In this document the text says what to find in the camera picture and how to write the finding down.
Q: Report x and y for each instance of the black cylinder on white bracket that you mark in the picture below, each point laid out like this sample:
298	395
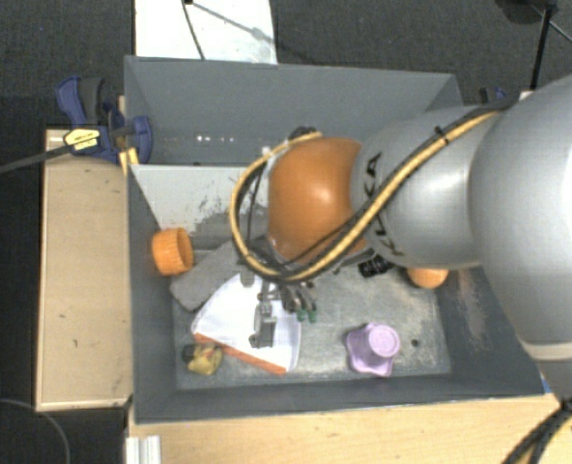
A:
374	267

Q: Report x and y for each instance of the orange round object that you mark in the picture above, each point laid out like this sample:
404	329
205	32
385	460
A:
427	277

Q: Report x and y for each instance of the grey flat block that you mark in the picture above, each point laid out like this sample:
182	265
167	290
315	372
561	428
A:
204	278

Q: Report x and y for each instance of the orange ribbed cup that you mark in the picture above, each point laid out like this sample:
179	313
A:
170	253

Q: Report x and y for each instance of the grey metal bin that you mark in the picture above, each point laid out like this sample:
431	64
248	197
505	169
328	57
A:
208	109

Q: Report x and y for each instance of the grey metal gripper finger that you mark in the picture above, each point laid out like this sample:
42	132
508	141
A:
258	332
270	330

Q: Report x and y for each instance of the white booklet with orange edge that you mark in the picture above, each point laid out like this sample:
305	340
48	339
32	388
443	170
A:
228	322

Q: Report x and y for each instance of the yellow toy duck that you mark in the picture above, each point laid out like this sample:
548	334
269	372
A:
204	359

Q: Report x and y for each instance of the purple flower-shaped cup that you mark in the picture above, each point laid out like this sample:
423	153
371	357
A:
374	348

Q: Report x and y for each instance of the pale wood board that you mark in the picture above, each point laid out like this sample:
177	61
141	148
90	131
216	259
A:
85	278

